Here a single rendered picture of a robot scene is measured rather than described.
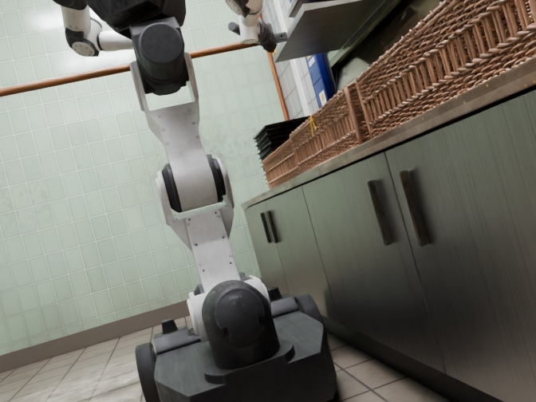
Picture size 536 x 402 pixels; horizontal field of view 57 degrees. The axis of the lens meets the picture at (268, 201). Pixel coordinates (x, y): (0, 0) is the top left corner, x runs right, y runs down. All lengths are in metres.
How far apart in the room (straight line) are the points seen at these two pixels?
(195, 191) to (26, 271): 2.06
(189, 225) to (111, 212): 1.84
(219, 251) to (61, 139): 2.09
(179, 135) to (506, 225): 0.95
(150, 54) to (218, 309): 0.66
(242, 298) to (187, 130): 0.56
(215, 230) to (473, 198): 0.79
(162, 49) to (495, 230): 0.92
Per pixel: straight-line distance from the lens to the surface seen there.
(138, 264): 3.18
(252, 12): 1.75
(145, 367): 1.56
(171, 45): 1.34
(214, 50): 2.11
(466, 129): 0.76
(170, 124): 1.44
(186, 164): 1.37
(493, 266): 0.80
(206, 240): 1.37
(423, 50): 0.91
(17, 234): 3.29
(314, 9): 1.98
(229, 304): 1.07
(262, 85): 3.40
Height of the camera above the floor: 0.49
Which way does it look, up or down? 1 degrees up
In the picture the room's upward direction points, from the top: 15 degrees counter-clockwise
